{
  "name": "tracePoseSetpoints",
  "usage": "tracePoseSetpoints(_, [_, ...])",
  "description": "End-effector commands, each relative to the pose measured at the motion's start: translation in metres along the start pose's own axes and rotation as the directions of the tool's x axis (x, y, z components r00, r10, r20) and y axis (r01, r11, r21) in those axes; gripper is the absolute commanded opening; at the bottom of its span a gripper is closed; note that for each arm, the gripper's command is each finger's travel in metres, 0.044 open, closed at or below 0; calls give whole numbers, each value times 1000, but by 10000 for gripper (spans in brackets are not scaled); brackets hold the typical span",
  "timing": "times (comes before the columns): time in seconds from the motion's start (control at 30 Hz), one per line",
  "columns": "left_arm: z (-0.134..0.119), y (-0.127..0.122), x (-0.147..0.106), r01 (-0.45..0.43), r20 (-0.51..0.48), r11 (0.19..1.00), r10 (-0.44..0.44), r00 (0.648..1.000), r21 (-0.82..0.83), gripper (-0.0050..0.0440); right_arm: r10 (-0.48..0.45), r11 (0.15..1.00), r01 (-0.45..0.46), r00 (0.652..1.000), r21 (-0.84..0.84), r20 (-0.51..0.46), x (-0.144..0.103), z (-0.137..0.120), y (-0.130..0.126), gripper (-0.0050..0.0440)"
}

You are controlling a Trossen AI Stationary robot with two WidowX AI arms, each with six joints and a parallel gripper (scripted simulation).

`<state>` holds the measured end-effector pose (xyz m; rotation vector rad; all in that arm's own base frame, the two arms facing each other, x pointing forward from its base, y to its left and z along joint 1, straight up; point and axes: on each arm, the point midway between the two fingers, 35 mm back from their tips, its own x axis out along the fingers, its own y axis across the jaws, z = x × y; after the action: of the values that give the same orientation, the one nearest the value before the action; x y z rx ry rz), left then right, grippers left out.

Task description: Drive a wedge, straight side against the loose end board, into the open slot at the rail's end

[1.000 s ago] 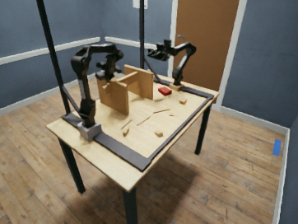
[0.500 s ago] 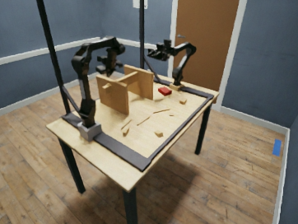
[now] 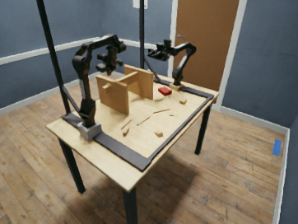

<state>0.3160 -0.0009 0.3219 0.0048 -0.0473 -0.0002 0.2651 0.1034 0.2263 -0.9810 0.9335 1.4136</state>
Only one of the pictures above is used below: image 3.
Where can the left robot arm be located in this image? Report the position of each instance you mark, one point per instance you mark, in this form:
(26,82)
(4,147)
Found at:
(190,50)

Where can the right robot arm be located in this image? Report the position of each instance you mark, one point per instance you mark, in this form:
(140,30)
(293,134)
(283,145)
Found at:
(82,67)

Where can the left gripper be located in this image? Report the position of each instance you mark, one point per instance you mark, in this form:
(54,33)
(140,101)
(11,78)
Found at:
(157,55)

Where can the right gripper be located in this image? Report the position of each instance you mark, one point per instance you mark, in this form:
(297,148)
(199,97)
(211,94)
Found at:
(109,65)

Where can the red rectangular block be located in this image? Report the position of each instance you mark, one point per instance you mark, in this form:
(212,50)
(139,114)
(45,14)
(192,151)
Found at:
(164,91)

